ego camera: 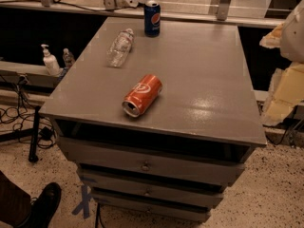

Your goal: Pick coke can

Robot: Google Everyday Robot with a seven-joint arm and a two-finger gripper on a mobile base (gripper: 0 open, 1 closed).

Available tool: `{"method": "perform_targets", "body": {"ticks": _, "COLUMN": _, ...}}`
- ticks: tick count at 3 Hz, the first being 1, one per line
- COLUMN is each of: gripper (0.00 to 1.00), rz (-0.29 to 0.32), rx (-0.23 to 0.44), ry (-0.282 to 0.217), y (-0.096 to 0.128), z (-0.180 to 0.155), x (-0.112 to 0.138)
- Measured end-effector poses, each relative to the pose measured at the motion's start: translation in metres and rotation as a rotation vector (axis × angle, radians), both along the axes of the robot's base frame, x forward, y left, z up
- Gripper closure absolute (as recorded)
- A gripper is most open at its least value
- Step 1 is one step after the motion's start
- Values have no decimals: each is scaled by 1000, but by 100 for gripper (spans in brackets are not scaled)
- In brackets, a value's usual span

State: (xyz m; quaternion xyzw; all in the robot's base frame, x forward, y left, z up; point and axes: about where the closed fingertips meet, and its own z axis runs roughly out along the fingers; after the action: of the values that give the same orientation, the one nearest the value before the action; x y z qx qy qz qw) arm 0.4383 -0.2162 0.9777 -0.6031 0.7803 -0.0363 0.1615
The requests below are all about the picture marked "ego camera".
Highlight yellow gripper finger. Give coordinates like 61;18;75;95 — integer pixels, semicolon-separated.
261;62;304;126
259;24;283;48

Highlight red coke can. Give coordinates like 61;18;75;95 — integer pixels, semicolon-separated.
122;74;162;118

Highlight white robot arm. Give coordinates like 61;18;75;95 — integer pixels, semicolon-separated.
259;0;304;126

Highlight blue pepsi can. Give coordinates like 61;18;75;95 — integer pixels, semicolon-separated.
144;0;161;37

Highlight grey drawer cabinet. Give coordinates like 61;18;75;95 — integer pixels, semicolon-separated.
41;18;266;222

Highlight clear plastic water bottle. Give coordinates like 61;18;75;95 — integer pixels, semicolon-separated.
106;28;134;67

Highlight small clear bottle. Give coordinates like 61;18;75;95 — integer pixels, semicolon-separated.
63;48;75;68

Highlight white pump dispenser bottle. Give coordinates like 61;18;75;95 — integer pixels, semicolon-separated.
41;44;60;76

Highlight blue tape cross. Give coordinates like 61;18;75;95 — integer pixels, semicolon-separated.
71;181;97;220

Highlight black stand leg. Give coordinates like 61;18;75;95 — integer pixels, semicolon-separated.
0;106;40;162

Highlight black shoe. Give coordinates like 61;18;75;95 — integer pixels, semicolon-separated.
16;182;62;228

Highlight brown trouser leg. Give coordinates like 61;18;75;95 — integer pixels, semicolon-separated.
0;171;31;228

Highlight black floor cables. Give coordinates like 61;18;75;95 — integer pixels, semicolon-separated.
0;74;58;150

